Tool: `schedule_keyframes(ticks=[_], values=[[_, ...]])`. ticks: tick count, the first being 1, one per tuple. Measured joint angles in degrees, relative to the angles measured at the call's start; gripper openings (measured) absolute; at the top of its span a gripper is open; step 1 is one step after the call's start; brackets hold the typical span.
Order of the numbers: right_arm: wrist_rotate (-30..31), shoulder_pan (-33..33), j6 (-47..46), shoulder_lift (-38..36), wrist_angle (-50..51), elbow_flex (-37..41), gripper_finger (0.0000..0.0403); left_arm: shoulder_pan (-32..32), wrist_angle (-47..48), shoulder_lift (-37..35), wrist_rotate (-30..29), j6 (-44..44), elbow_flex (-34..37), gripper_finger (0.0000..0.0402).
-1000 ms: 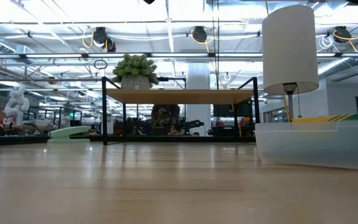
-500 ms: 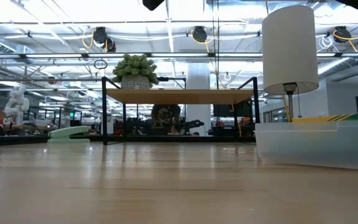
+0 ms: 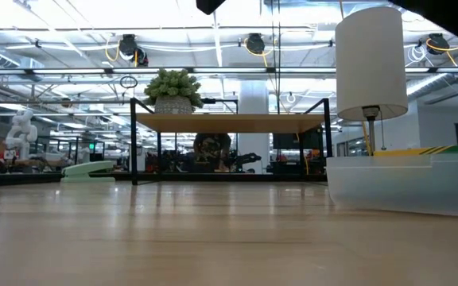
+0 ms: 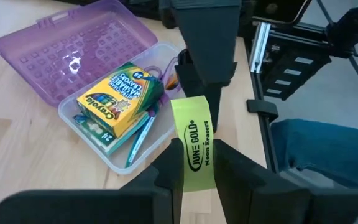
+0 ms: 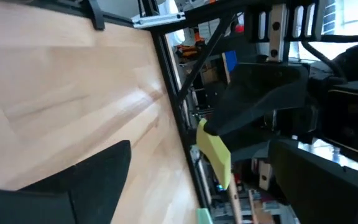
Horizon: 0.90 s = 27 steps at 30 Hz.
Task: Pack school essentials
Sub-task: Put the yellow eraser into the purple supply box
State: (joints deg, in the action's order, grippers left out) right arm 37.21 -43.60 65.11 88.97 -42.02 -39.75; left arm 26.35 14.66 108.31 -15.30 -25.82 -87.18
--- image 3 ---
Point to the green yellow crayon box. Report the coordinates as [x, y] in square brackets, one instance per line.
[412, 151]

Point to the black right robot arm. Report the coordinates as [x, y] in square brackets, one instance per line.
[451, 16]

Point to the small green potted plant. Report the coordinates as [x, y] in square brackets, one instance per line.
[173, 89]

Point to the white building column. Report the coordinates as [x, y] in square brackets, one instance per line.
[254, 99]

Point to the wooden shelf riser black legs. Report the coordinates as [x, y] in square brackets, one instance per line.
[229, 123]

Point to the person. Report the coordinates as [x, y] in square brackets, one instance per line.
[212, 149]

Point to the long ceiling light strip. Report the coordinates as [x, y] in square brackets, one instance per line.
[70, 71]

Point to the black background monitor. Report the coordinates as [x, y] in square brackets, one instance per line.
[288, 141]

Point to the black background robot arms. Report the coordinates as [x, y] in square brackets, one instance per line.
[249, 159]

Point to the white shade table lamp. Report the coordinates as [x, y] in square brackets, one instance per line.
[370, 59]

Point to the green eraser block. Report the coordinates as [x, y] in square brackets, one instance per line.
[90, 171]

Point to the clear pencil case purple lid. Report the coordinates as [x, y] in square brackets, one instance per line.
[404, 190]

